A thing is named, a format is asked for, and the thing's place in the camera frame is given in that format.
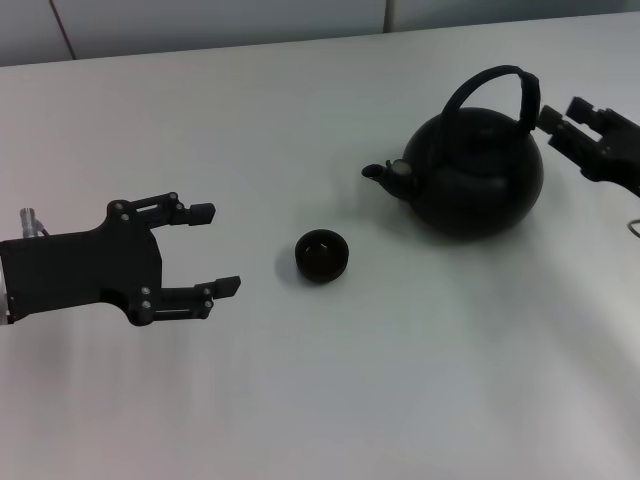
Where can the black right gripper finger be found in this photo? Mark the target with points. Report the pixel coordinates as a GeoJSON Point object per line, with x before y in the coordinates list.
{"type": "Point", "coordinates": [595, 117]}
{"type": "Point", "coordinates": [570, 140]}

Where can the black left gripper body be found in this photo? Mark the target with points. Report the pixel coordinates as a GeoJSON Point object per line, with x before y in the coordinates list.
{"type": "Point", "coordinates": [80, 275]}

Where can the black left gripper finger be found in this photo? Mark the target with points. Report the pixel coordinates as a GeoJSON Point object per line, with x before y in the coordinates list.
{"type": "Point", "coordinates": [202, 214]}
{"type": "Point", "coordinates": [190, 297]}

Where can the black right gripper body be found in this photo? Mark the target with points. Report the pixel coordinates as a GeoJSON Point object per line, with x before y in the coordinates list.
{"type": "Point", "coordinates": [622, 155]}

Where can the black round teapot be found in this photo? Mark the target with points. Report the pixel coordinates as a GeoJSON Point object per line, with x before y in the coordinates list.
{"type": "Point", "coordinates": [475, 175]}

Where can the small dark teacup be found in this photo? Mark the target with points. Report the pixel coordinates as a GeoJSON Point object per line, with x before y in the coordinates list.
{"type": "Point", "coordinates": [320, 257]}

